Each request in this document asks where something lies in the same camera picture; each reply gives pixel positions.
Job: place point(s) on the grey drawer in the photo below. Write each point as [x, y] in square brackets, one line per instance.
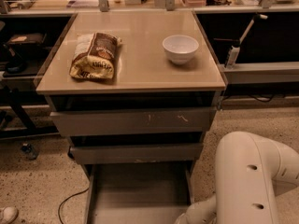
[133, 121]
[137, 153]
[138, 193]

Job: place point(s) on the grey middle drawer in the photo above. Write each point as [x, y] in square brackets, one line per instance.
[137, 153]

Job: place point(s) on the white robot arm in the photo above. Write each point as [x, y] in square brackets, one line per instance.
[250, 172]

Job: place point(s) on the white caulk tube gun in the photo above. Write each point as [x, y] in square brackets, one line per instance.
[235, 48]

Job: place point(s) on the white ceramic bowl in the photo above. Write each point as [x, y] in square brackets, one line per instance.
[180, 49]

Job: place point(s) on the grey top drawer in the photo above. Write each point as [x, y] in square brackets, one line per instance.
[133, 121]

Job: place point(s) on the white shoe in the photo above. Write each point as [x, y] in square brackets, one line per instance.
[8, 214]

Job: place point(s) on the grey bottom drawer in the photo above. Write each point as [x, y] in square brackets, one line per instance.
[138, 193]

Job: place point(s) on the grey drawer cabinet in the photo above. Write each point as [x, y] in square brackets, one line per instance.
[143, 78]

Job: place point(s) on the small blue floor object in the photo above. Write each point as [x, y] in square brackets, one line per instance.
[29, 151]

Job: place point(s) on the brown yellow chip bag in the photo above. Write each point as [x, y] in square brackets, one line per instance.
[94, 56]

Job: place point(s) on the long workbench shelf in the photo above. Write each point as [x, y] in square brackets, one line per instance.
[149, 7]

